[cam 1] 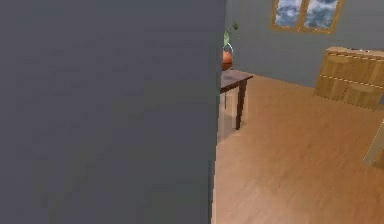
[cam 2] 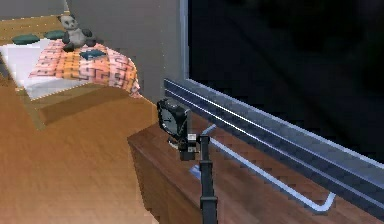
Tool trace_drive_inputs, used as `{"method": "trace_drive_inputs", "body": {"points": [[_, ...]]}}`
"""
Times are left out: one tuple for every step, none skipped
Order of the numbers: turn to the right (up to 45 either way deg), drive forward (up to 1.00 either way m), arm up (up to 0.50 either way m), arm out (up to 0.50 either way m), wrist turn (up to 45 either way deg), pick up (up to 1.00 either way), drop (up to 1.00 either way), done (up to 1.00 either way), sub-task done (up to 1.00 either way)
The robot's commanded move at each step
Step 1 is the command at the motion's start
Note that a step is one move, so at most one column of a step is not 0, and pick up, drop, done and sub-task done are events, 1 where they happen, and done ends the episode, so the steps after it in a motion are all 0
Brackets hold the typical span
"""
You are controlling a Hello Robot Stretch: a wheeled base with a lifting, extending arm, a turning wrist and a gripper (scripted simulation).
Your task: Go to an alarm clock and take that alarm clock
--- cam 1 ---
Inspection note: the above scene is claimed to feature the dark brown wooden table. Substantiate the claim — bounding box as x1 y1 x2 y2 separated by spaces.
219 69 254 131

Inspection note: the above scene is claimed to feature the green plant in orange pot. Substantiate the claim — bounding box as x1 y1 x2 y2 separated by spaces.
221 21 240 72

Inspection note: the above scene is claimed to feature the wooden framed window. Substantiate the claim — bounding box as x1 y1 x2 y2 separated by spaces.
270 0 345 35

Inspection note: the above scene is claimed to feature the light wooden chest of drawers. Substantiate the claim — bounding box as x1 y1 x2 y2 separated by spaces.
314 46 384 111

